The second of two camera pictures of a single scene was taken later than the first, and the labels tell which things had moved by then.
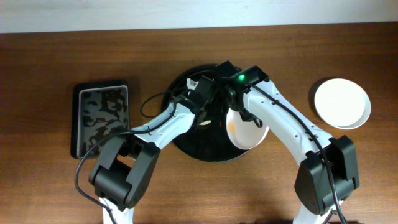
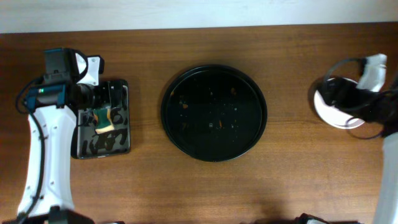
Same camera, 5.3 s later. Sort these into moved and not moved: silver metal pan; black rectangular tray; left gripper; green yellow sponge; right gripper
Moved: green yellow sponge; left gripper; right gripper
Not moved: silver metal pan; black rectangular tray
